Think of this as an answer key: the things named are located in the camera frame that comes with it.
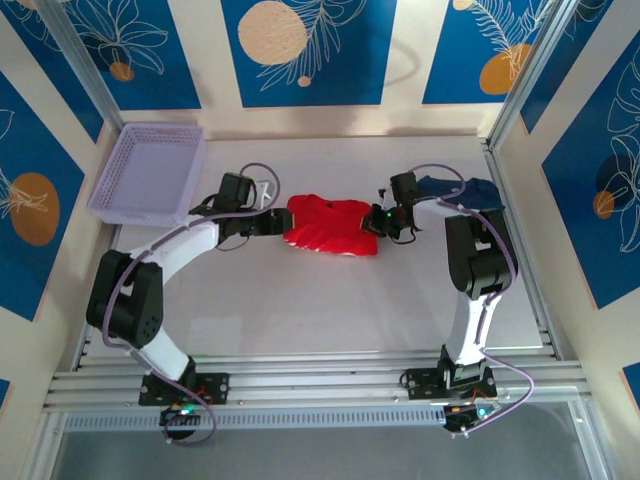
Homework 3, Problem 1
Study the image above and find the red t-shirt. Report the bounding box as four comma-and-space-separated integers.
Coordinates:
281, 193, 380, 259

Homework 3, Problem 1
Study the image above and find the blue folded t-shirt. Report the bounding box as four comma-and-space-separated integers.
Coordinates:
417, 174, 505, 219

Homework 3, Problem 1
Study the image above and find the white perforated plastic basket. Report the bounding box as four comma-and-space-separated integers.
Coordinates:
86, 122, 209, 226

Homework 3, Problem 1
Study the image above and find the small black electronics board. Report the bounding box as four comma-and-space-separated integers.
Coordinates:
158, 402, 201, 429
442, 399, 504, 434

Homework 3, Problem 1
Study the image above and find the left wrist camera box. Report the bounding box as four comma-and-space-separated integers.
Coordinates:
255, 178, 277, 207

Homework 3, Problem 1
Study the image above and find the aluminium side rail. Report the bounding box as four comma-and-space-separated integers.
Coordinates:
69, 222, 124, 374
482, 142, 557, 361

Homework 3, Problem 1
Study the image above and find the blue floral wall panel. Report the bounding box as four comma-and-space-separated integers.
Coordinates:
54, 0, 202, 111
0, 72, 86, 322
422, 0, 554, 106
541, 29, 640, 311
221, 0, 399, 108

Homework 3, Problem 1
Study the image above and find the wide aluminium base rail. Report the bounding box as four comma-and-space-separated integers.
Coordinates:
42, 349, 599, 416

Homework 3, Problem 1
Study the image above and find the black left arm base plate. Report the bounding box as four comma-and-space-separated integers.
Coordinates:
138, 372, 232, 407

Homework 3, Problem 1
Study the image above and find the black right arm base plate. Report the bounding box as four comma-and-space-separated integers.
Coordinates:
399, 367, 496, 401

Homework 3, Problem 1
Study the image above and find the grey slotted cable duct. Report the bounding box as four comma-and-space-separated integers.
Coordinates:
62, 409, 449, 432

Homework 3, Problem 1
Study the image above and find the aluminium frame post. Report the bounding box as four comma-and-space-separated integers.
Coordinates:
487, 0, 584, 151
37, 0, 126, 132

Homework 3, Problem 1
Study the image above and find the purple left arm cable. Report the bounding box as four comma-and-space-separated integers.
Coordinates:
101, 162, 280, 446

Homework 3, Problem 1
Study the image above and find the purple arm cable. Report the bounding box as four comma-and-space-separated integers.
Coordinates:
101, 162, 280, 446
407, 163, 539, 439

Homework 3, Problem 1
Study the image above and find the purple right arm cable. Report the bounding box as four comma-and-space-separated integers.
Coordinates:
407, 163, 539, 439

